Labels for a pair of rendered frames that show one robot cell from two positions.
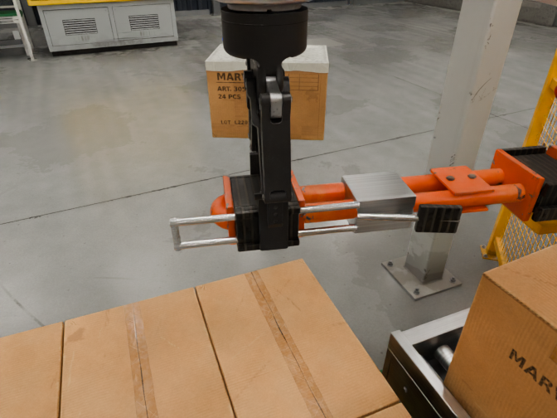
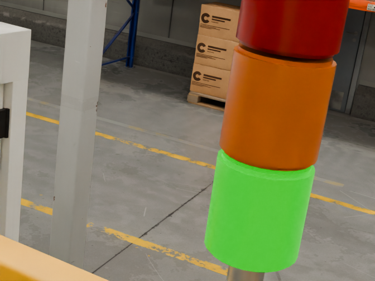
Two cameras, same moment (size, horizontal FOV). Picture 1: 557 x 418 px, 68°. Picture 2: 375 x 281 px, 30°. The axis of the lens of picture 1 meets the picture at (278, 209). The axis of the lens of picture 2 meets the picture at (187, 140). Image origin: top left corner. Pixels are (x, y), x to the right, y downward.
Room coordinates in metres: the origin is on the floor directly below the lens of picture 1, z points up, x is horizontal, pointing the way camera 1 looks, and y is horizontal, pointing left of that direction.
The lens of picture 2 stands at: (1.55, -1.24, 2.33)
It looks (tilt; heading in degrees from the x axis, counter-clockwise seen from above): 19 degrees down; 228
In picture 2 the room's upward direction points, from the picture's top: 8 degrees clockwise
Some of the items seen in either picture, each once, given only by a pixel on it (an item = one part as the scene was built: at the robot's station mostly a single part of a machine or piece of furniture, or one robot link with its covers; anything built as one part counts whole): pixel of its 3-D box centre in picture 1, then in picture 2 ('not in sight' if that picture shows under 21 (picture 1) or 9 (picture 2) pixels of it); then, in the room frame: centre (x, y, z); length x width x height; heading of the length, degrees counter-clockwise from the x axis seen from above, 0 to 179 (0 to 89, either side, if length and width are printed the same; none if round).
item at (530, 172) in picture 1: (539, 181); not in sight; (0.45, -0.33, 1.26); 0.10 x 0.08 x 0.06; 10
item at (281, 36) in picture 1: (265, 60); not in sight; (0.39, 0.01, 1.42); 0.08 x 0.07 x 0.09; 9
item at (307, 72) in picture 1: (270, 90); not in sight; (2.25, 0.05, 0.82); 0.60 x 0.40 x 0.40; 86
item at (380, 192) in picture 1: (375, 201); not in sight; (0.42, -0.12, 1.25); 0.07 x 0.07 x 0.04; 10
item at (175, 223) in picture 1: (319, 226); not in sight; (0.36, -0.04, 1.26); 0.31 x 0.03 x 0.05; 99
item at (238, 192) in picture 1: (262, 205); not in sight; (0.40, 0.02, 1.26); 0.08 x 0.07 x 0.05; 100
